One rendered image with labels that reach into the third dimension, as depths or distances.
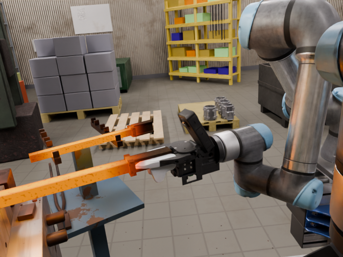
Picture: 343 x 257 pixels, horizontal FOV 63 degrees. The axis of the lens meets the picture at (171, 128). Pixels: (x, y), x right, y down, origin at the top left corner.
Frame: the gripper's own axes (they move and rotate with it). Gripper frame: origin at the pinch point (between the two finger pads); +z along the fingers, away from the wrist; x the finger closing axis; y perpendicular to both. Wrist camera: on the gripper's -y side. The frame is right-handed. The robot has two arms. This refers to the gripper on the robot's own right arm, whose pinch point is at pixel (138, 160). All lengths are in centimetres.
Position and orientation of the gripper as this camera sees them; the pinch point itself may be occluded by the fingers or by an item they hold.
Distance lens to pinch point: 63.0
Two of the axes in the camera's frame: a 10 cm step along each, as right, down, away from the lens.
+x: -4.0, -2.7, 8.7
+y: 0.8, 9.4, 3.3
